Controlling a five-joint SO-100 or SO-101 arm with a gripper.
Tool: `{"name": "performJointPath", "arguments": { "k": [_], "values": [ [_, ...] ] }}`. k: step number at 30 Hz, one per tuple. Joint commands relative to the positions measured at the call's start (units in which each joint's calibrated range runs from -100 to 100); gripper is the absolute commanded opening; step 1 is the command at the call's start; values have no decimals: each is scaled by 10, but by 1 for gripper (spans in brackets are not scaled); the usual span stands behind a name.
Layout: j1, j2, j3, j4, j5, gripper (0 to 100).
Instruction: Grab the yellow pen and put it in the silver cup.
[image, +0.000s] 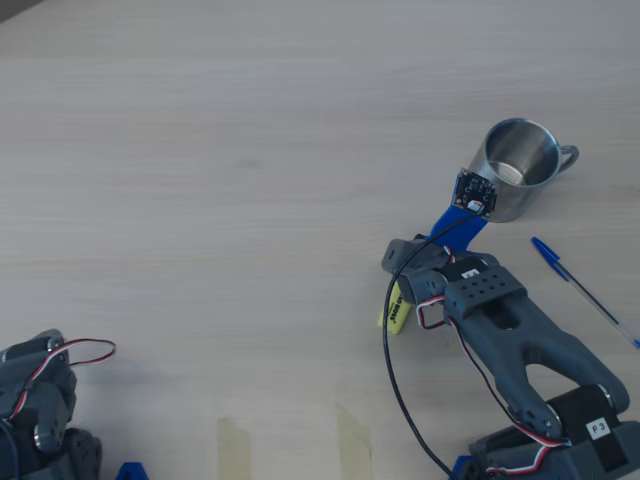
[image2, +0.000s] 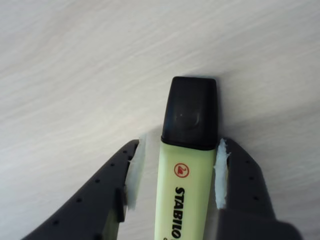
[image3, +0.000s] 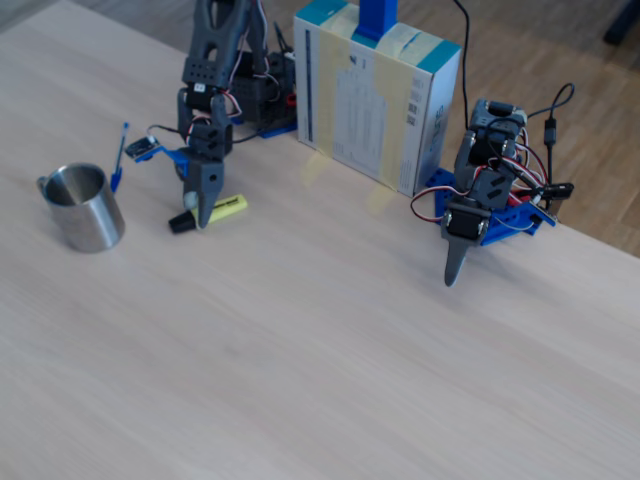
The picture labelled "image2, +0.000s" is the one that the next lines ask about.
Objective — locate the white-padded gripper finger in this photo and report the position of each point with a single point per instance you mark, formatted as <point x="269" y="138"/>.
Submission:
<point x="95" y="200"/>
<point x="245" y="185"/>

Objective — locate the yellow Stabilo highlighter pen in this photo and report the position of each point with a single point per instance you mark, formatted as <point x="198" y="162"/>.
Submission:
<point x="187" y="155"/>

